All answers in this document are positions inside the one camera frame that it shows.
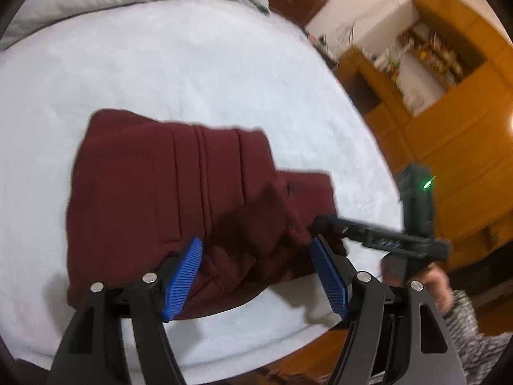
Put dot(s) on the person's right forearm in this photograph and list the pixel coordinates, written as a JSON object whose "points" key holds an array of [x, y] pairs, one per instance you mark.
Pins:
{"points": [[469, 329]]}

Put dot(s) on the person's right hand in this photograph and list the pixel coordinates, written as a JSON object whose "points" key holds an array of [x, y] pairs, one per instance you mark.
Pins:
{"points": [[440, 288]]}

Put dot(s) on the wooden cabinet unit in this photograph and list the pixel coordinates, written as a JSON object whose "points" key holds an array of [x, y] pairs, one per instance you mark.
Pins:
{"points": [[441, 128]]}

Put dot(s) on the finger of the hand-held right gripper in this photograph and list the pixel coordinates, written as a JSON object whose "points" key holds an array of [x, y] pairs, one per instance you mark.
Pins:
{"points": [[380, 240]]}

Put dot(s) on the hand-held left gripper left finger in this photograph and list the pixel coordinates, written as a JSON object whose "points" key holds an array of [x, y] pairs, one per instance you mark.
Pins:
{"points": [[182, 280]]}

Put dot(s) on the white bottle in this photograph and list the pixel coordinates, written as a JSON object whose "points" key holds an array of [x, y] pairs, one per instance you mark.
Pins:
{"points": [[380, 62]]}

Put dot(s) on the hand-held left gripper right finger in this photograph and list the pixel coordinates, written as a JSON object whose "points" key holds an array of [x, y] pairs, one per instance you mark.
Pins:
{"points": [[330, 280]]}

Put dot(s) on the wooden wall shelf with items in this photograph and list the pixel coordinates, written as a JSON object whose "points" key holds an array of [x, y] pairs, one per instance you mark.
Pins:
{"points": [[437, 54]]}

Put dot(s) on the maroon pants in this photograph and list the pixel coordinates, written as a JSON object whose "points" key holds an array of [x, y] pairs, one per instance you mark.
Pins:
{"points": [[140, 192]]}

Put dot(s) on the dried branches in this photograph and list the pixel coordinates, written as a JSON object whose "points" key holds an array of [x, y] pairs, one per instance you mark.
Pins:
{"points": [[346, 34]]}

